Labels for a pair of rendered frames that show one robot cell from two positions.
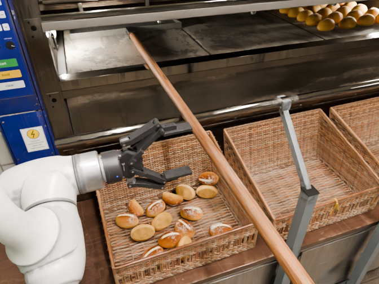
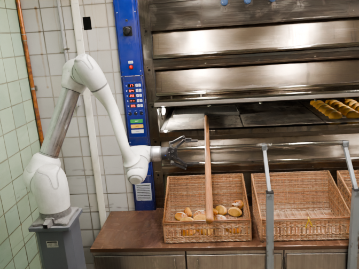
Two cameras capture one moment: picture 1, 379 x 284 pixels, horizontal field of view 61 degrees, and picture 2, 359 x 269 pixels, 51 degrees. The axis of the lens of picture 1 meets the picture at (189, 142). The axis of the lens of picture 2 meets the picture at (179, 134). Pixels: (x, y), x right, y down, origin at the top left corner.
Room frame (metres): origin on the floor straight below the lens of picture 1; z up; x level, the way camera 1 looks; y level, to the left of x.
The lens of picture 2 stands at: (-1.26, -0.77, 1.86)
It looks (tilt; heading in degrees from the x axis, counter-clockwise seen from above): 15 degrees down; 25
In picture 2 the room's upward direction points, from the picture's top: 4 degrees counter-clockwise
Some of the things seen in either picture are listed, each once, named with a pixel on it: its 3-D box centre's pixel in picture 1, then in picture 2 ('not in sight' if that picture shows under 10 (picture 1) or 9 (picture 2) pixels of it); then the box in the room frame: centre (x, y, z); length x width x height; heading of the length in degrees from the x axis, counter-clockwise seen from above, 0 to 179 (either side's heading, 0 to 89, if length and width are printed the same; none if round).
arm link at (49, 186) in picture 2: not in sight; (50, 186); (0.04, 0.56, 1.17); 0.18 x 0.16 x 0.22; 60
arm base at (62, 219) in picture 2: not in sight; (54, 214); (0.01, 0.54, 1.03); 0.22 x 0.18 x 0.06; 20
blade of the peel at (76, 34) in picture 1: (122, 20); (205, 110); (1.75, 0.36, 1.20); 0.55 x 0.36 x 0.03; 110
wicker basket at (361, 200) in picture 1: (297, 168); (297, 203); (1.11, -0.49, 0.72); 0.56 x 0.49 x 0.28; 110
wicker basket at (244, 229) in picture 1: (170, 200); (205, 205); (0.91, 0.08, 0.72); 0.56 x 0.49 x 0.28; 111
